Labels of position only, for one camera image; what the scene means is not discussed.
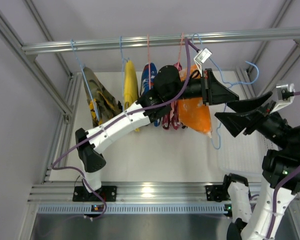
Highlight purple cable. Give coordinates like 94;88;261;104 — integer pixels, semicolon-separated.
50;37;200;220
249;90;300;238

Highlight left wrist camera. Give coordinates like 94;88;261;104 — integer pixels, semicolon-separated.
193;48;212;73

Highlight aluminium frame post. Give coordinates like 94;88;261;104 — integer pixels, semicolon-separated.
0;0;75;184
235;0;300;98

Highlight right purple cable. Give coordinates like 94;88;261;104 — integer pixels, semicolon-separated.
249;90;300;238

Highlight green camouflage trousers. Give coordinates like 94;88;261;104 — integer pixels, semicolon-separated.
83;67;123;128

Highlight pink camouflage trousers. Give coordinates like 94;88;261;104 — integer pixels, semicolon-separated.
161;62;188;130

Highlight left aluminium frame post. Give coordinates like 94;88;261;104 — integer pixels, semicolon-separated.
0;0;75;184

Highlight blue hanger with camouflage trousers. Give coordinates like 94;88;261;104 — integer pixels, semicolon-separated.
70;39;100;121

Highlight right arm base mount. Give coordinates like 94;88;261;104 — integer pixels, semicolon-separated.
205;184;228;203

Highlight white plastic basket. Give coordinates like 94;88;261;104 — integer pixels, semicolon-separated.
217;126;278;179

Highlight front aluminium rail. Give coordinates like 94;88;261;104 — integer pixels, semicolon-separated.
27;181;300;204

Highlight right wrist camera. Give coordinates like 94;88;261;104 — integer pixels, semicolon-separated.
270;83;295;114

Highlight blue camouflage trousers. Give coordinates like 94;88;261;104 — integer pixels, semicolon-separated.
137;62;162;127

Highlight right aluminium frame post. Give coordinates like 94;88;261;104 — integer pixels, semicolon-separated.
235;0;300;98

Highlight grey slotted cable duct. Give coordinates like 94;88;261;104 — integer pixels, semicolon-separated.
37;203;230;215

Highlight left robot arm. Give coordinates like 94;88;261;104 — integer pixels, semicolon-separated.
75;65;240;193

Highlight aluminium hanging rail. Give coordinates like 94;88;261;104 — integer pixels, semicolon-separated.
21;27;300;55

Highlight orange trousers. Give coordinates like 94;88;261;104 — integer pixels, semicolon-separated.
177;64;213;140

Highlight blue hanger with yellow trousers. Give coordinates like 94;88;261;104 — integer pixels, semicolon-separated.
119;36;128;112

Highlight yellow trousers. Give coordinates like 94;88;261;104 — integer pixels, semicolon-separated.
123;59;141;132

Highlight blue wire hanger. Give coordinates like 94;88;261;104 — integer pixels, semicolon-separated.
191;33;260;150

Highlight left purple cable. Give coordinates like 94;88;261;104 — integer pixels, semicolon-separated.
50;37;200;220

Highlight pink hanger with blue trousers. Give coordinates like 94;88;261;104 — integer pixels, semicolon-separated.
146;34;151;91

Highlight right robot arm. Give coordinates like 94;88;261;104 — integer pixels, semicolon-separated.
215;91;300;240

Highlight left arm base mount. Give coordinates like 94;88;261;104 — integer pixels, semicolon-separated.
72;185;117;202

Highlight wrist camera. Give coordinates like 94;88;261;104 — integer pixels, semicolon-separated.
193;48;212;73
270;83;295;114

